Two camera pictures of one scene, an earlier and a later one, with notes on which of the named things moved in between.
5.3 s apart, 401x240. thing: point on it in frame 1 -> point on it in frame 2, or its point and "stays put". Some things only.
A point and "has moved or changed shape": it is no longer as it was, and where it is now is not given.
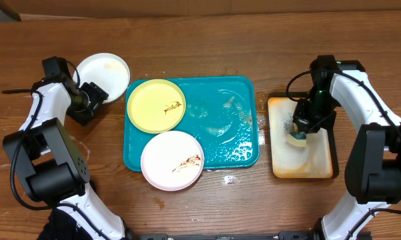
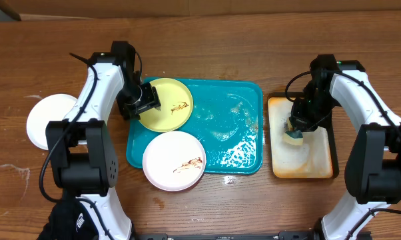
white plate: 172,161 stays put
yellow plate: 156,106 has moved or changed shape
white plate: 108,71 has moved or changed shape
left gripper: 98,96 -> 151,101
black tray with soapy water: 299,155 stays put
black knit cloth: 61,226 stays put
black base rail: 284,235 stays put
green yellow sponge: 296,139 has moved or changed shape
